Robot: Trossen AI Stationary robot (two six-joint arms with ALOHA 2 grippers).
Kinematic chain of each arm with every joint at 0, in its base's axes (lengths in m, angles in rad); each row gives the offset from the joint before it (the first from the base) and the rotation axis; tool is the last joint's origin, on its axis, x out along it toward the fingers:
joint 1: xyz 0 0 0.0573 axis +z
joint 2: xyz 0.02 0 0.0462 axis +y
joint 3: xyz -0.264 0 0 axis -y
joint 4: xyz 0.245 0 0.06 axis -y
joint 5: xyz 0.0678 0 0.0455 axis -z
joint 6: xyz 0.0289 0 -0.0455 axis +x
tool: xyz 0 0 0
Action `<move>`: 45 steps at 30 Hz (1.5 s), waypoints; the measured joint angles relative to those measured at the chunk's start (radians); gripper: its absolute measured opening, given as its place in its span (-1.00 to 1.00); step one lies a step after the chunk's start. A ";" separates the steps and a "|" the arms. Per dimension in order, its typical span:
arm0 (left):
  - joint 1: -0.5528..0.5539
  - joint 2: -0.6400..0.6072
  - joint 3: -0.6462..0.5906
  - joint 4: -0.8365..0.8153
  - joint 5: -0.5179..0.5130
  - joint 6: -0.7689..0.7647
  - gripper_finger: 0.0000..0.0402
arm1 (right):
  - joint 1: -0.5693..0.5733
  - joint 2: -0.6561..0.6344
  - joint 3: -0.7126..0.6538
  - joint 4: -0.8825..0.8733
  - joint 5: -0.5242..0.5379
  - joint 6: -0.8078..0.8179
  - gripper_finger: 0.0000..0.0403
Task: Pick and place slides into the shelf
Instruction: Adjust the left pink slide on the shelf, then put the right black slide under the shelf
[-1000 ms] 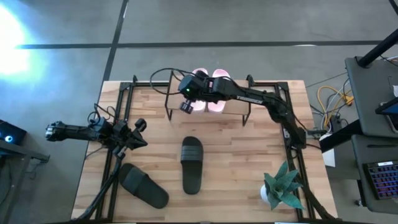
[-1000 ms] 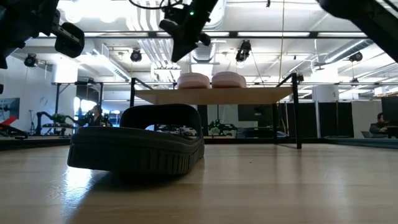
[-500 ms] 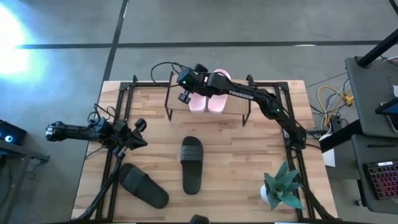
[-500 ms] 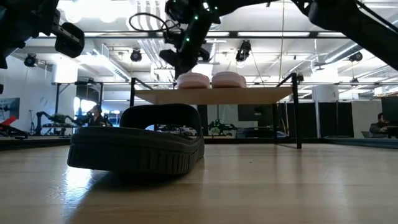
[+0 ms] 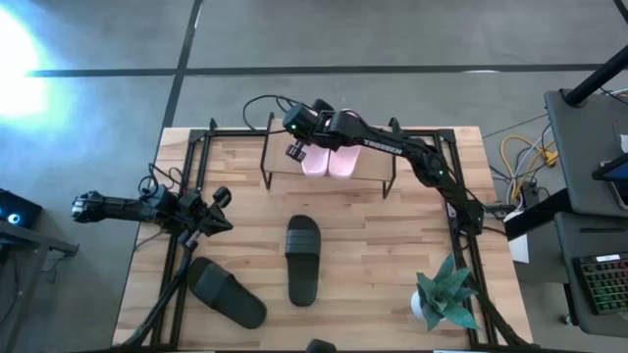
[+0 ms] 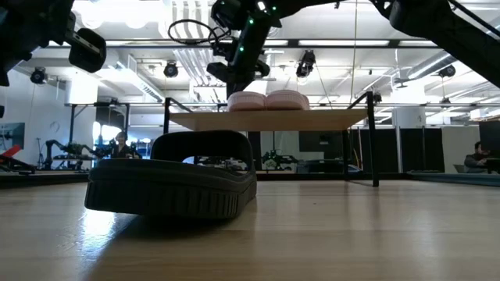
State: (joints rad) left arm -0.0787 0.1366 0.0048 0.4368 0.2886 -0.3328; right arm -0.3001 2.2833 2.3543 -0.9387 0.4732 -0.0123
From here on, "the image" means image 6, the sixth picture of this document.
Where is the black partition panel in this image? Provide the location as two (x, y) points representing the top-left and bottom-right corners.
(349, 127), (446, 173)

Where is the pink slide sandal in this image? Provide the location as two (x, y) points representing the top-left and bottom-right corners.
(266, 89), (311, 112)
(227, 91), (268, 112)

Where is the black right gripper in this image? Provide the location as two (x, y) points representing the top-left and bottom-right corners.
(226, 46), (271, 99)

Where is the red bar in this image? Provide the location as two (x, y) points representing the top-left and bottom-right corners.
(0, 144), (23, 160)

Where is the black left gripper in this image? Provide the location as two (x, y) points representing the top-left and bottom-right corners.
(0, 0), (108, 87)

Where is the white square pillar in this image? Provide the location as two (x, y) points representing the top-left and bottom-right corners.
(64, 73), (99, 105)

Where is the black looped cable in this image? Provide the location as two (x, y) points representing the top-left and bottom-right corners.
(167, 18), (235, 47)

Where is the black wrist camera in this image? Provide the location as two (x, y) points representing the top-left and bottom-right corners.
(205, 61), (235, 84)

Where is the black slide sandal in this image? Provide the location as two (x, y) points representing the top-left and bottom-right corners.
(84, 130), (259, 219)

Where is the wooden shelf with black frame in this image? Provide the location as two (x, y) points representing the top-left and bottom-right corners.
(162, 90), (380, 188)

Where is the black metal rig frame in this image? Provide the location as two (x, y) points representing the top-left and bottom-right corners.
(64, 101), (132, 173)

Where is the wall-mounted monitor screen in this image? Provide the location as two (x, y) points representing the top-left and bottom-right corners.
(0, 122), (26, 151)

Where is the black overhead frame bar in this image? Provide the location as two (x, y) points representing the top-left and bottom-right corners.
(29, 37), (445, 50)

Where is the black ceiling spotlight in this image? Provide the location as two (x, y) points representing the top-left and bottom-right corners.
(162, 61), (180, 79)
(437, 64), (457, 79)
(30, 66), (48, 85)

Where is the person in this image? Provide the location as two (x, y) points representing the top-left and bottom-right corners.
(463, 140), (491, 174)
(110, 130), (136, 159)

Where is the black overhead camera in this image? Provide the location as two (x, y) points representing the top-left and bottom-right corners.
(295, 49), (317, 79)

